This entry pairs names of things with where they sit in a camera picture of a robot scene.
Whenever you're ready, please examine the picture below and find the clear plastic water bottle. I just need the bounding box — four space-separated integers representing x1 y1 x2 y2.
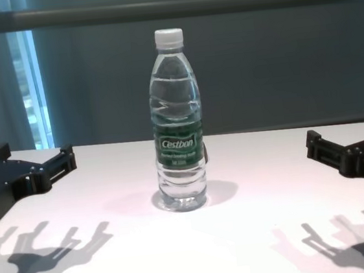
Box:
141 26 214 214

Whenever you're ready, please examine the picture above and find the blue-lit window strip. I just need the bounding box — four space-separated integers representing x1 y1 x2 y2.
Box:
5 27 56 153

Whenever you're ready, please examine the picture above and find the grey metal handrail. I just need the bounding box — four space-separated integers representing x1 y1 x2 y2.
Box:
0 0 336 36

